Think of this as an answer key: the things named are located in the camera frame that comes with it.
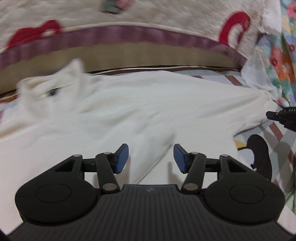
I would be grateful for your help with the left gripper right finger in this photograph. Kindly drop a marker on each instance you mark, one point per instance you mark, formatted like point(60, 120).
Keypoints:
point(193, 165)

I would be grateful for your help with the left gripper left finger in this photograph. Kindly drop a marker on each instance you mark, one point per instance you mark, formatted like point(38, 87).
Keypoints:
point(107, 165)

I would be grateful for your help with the white fleece zip jacket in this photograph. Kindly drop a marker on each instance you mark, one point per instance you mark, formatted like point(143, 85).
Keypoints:
point(127, 120)

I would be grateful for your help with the checkered pastel floor rug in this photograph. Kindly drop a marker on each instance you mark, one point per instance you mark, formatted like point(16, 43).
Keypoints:
point(266, 143)

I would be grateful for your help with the quilted bear print bedspread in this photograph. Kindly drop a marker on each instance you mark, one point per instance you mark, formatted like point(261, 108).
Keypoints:
point(32, 28)

